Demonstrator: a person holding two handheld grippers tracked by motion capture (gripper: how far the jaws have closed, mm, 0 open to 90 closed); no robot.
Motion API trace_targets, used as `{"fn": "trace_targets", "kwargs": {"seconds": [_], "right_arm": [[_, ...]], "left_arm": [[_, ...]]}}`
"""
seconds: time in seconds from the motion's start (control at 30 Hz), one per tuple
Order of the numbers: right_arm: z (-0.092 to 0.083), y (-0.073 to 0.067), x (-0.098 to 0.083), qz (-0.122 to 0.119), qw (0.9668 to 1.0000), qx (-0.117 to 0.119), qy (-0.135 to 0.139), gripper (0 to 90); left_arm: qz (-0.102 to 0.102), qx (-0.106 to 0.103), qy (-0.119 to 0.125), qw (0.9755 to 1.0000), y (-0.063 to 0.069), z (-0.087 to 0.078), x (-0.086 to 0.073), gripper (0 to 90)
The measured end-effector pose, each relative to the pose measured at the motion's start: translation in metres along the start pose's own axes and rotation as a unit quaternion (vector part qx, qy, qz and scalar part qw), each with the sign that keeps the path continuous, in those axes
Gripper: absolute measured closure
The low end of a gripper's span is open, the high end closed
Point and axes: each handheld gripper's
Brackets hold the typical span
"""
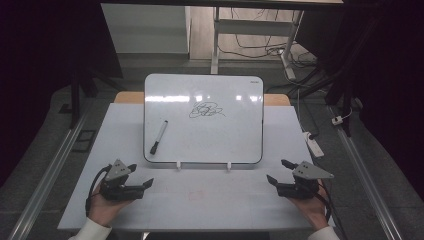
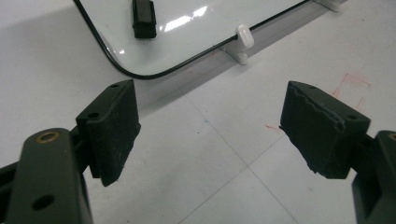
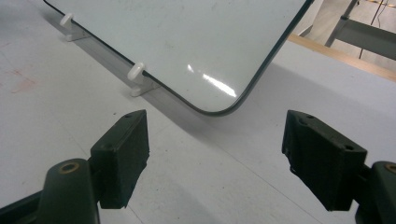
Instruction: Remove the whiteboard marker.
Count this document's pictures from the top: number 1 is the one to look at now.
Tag white cabinet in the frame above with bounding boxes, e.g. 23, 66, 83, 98
100, 3, 192, 55

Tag person's right hand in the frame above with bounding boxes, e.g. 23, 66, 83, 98
289, 180, 330, 231

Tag black metal stand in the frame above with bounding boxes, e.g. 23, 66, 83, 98
59, 64, 125, 130
266, 13, 384, 138

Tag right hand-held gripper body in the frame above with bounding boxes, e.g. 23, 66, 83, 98
275, 160, 335, 200

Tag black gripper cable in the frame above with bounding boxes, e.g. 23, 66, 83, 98
316, 182, 348, 240
84, 164, 113, 218

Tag white power strip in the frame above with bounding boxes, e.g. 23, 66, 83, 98
302, 131, 325, 159

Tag black and white marker pen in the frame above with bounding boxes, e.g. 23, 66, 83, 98
149, 120, 169, 156

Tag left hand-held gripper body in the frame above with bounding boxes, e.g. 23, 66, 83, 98
99, 159, 146, 202

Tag white table mat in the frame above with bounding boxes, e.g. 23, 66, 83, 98
57, 102, 336, 233

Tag person's left hand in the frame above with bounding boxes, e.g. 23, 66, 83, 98
87, 185, 135, 228

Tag white whiteboard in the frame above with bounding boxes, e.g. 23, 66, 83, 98
143, 73, 265, 165

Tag black floor cables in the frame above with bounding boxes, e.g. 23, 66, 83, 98
218, 7, 319, 69

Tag white desk frame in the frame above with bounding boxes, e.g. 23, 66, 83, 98
210, 6, 306, 81

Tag aluminium rail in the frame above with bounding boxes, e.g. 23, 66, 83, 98
328, 105, 405, 240
6, 108, 93, 240

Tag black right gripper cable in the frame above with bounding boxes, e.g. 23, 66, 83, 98
316, 182, 348, 240

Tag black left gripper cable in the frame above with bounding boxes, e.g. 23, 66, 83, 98
84, 164, 113, 218

